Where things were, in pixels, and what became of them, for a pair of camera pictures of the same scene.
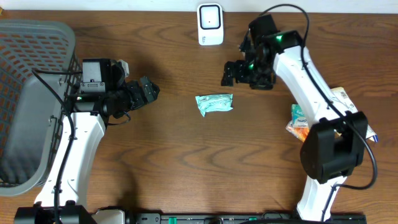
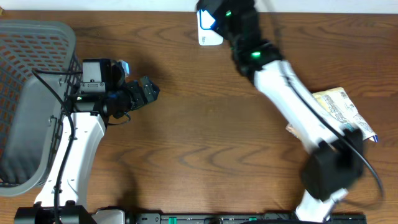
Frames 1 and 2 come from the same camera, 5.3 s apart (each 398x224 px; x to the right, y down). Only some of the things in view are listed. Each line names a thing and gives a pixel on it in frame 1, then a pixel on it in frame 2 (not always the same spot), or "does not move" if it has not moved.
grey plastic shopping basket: [32, 116] does not move
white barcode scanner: [210, 23] does not move
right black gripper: [263, 81] -> [219, 28]
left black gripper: [137, 94] does not move
